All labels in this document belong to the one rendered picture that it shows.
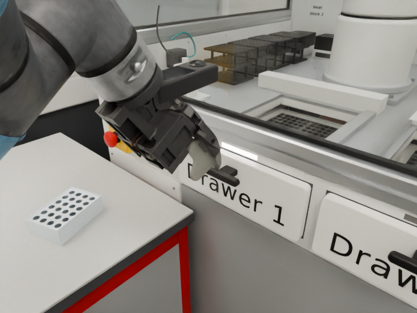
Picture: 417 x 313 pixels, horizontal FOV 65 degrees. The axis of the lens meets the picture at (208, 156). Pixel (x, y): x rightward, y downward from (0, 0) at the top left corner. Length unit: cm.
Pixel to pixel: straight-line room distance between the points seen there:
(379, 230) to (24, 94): 44
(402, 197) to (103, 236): 52
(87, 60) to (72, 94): 95
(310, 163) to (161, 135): 24
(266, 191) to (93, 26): 38
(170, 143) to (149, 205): 37
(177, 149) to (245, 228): 30
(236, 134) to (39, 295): 42
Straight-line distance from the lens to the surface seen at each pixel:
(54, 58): 30
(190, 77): 43
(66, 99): 127
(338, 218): 53
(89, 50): 33
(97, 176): 90
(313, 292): 68
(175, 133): 41
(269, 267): 70
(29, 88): 27
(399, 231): 51
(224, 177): 57
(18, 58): 23
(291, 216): 57
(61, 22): 30
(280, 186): 55
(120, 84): 35
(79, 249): 69
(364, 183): 51
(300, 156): 54
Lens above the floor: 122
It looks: 29 degrees down
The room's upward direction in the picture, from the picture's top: straight up
